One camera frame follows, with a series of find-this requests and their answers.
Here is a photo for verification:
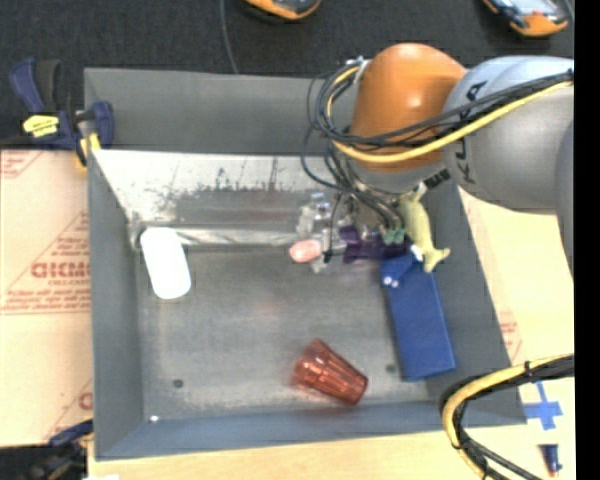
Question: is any blue flat block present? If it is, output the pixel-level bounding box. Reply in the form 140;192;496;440
379;254;458;383

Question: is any purple toy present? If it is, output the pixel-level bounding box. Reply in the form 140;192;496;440
339;224;409;265

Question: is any brown cardboard board, red print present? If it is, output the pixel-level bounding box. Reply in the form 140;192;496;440
0;148;529;449

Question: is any grey metal bin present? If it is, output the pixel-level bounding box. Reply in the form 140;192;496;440
83;67;527;462

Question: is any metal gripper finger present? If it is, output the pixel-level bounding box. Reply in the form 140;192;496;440
307;253;334;275
296;200;331;240

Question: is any white plastic bottle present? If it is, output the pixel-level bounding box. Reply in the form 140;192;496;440
139;227;193;301

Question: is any pink oval toy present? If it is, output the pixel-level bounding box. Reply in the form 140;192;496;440
288;239;322;264

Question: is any red clear plastic cup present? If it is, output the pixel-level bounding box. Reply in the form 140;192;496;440
291;338;370;406

